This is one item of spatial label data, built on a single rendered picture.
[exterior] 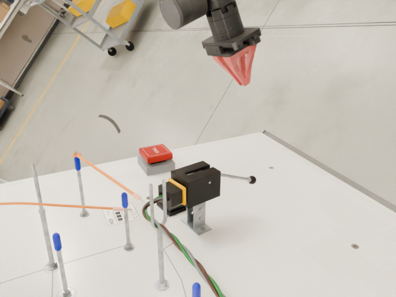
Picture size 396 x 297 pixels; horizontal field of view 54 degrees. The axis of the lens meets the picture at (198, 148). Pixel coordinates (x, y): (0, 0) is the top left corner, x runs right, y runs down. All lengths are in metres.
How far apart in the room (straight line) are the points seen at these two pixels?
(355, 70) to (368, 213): 1.51
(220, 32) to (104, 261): 0.42
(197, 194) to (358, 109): 1.51
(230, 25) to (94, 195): 0.37
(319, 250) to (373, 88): 1.50
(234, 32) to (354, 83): 1.41
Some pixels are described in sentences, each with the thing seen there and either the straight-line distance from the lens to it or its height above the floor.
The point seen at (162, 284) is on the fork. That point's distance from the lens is 0.49.
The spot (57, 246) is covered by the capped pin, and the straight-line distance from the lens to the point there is 0.46.
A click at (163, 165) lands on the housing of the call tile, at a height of 1.09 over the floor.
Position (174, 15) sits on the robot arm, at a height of 1.24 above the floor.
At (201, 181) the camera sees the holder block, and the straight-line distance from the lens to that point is 0.52.
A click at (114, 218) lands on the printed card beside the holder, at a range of 0.61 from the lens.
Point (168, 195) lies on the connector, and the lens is 0.51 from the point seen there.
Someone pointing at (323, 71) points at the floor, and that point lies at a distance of 2.23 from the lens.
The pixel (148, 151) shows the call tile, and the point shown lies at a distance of 0.73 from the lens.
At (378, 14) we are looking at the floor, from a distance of 2.31.
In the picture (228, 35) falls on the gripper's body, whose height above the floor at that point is 1.14.
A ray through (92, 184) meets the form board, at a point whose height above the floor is 1.18.
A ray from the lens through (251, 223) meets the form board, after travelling 0.60.
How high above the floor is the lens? 1.47
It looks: 35 degrees down
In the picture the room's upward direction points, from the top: 56 degrees counter-clockwise
